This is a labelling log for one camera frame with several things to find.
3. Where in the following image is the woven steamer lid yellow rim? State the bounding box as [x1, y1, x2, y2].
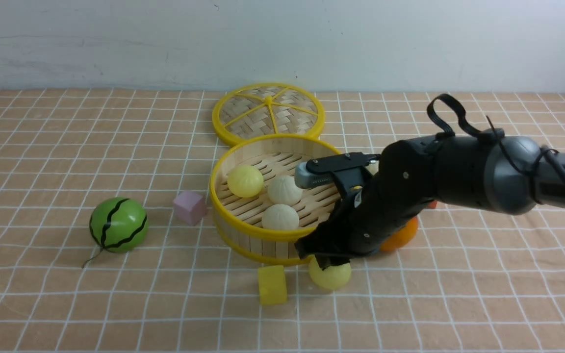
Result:
[211, 83, 326, 147]

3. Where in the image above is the white bun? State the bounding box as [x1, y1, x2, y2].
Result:
[267, 175, 303, 206]
[366, 160, 379, 175]
[261, 204, 300, 231]

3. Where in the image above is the orange toy pear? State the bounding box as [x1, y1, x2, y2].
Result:
[380, 217, 419, 252]

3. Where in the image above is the checkered peach tablecloth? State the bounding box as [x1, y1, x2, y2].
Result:
[0, 89, 565, 353]

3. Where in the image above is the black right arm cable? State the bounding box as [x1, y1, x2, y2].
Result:
[427, 93, 565, 221]

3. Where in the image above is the yellow cube block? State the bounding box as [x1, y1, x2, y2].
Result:
[257, 264, 288, 306]

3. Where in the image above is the green toy watermelon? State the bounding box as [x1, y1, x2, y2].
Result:
[81, 197, 150, 268]

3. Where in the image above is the yellow bun front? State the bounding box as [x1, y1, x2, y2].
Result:
[308, 256, 352, 291]

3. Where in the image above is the yellow bun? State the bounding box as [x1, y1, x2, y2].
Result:
[227, 165, 264, 198]
[308, 256, 352, 291]

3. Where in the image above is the purple cube block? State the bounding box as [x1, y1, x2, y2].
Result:
[173, 190, 207, 226]

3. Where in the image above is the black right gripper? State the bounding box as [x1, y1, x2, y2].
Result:
[295, 139, 434, 269]

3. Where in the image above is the bamboo steamer tray yellow rim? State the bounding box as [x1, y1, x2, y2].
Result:
[210, 134, 339, 266]

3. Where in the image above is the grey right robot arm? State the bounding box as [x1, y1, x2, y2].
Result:
[295, 135, 565, 269]

